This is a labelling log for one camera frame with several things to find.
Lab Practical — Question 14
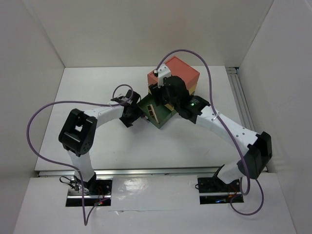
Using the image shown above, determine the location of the yellow drawer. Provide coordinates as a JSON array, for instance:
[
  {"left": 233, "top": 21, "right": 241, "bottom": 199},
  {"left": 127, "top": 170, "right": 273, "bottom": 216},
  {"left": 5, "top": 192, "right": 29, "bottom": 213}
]
[{"left": 148, "top": 83, "right": 197, "bottom": 111}]

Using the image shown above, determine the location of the black gold lipstick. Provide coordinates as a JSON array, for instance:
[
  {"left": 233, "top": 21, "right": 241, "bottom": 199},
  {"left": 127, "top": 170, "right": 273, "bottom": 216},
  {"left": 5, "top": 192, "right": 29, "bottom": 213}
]
[{"left": 147, "top": 104, "right": 158, "bottom": 122}]

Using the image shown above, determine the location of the red top drawer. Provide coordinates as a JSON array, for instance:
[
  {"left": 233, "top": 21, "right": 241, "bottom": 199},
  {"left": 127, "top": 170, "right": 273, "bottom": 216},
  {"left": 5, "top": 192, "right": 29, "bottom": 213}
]
[{"left": 147, "top": 56, "right": 200, "bottom": 86}]

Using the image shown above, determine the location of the green bottom drawer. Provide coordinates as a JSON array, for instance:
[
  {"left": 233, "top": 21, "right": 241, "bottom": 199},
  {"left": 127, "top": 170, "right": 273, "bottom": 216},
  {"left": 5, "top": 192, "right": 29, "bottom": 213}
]
[{"left": 138, "top": 94, "right": 176, "bottom": 129}]

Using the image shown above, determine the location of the pink lip liner pencil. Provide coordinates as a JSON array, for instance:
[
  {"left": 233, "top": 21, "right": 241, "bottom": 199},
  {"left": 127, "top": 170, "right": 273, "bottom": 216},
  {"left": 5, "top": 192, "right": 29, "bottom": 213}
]
[{"left": 152, "top": 105, "right": 159, "bottom": 123}]

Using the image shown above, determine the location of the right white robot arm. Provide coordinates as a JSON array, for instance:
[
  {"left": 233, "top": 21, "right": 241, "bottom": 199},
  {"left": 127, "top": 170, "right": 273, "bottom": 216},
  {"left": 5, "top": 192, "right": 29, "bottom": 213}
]
[{"left": 149, "top": 76, "right": 272, "bottom": 191}]

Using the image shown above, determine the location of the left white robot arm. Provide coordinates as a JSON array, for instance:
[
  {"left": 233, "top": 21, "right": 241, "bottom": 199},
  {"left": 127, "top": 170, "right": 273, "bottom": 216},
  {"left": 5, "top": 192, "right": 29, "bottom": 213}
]
[{"left": 58, "top": 90, "right": 143, "bottom": 195}]

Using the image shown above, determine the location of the three-drawer organizer box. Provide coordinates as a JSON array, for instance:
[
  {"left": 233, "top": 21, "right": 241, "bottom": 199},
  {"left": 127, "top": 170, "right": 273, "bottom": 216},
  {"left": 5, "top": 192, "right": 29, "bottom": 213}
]
[{"left": 147, "top": 56, "right": 200, "bottom": 119}]

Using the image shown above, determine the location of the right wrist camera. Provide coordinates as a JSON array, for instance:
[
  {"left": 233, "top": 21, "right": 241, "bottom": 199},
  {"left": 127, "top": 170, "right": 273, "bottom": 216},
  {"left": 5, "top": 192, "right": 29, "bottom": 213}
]
[{"left": 153, "top": 64, "right": 172, "bottom": 88}]

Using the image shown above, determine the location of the aluminium rail right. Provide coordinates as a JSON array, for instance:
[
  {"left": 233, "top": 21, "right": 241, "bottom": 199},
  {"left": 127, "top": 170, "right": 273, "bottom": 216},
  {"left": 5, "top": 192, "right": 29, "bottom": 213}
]
[{"left": 225, "top": 67, "right": 255, "bottom": 131}]

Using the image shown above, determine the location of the aluminium rail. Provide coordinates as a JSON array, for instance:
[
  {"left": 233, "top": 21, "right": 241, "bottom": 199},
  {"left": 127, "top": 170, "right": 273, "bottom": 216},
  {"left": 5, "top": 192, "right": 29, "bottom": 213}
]
[
  {"left": 36, "top": 166, "right": 224, "bottom": 177},
  {"left": 225, "top": 67, "right": 255, "bottom": 131}
]

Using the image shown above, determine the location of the aluminium rail front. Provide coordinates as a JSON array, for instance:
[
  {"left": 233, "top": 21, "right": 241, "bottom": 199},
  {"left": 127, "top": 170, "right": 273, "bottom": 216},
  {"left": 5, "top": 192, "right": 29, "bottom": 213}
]
[{"left": 36, "top": 166, "right": 224, "bottom": 177}]

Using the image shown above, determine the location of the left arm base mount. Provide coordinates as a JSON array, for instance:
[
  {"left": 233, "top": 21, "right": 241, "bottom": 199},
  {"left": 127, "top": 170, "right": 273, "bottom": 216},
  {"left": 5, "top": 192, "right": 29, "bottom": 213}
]
[{"left": 59, "top": 176, "right": 113, "bottom": 207}]

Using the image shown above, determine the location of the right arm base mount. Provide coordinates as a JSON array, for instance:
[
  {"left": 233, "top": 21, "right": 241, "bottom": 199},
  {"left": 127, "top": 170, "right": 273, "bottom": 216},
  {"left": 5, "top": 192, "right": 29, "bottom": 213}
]
[{"left": 195, "top": 177, "right": 244, "bottom": 205}]

